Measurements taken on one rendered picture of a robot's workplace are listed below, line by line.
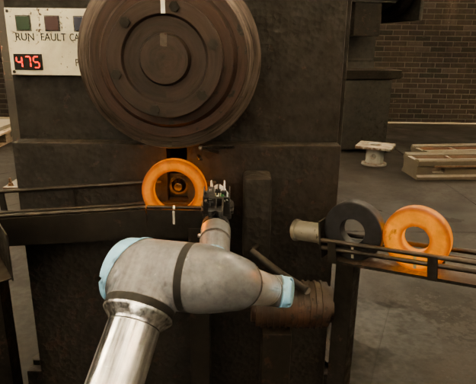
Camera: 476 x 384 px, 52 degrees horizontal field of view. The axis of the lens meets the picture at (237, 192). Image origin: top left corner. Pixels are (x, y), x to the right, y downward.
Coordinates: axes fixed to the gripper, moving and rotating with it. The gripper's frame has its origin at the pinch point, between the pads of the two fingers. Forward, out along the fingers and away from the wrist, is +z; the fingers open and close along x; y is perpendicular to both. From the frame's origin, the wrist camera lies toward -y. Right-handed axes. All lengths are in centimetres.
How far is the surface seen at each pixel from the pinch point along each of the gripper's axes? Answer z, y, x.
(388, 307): 37, -91, -76
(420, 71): 575, -185, -276
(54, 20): 22, 41, 46
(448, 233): -31, 11, -53
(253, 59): 6.6, 36.3, -9.3
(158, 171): -1.0, 6.5, 16.8
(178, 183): 5.9, -1.9, 12.2
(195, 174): -1.4, 5.9, 6.3
